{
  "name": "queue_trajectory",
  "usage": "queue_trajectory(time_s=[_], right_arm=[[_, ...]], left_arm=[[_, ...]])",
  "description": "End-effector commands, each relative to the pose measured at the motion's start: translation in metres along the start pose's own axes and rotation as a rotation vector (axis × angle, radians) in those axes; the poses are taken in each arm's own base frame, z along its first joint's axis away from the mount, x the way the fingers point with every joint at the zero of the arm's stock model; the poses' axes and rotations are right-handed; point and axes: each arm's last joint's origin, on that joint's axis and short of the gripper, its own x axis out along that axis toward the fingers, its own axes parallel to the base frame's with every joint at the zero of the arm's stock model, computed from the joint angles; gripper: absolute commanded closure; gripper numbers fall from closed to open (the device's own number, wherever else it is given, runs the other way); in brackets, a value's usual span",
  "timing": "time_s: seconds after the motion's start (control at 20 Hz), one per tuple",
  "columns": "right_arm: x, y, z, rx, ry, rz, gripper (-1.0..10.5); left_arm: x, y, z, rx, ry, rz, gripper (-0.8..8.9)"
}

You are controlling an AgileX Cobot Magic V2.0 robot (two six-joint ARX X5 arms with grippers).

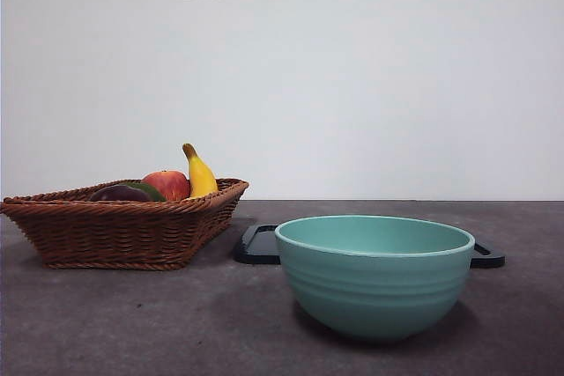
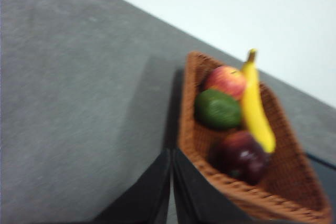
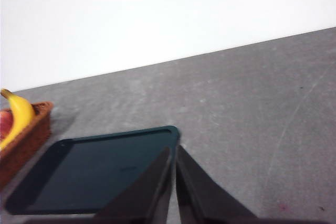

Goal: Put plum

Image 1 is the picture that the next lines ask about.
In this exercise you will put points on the teal ribbed bowl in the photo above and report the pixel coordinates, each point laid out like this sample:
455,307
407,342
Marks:
374,292

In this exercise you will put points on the dark purple plum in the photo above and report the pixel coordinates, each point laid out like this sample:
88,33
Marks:
116,194

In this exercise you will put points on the yellow banana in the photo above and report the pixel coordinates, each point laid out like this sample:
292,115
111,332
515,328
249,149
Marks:
200,178

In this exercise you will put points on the black rectangular tray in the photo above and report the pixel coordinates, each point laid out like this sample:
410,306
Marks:
257,248

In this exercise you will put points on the red apple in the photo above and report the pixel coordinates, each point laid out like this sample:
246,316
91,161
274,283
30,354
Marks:
169,184

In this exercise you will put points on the green avocado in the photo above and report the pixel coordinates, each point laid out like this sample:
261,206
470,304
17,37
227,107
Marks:
155,194

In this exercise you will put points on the brown wicker basket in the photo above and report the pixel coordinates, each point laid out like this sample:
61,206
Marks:
110,235

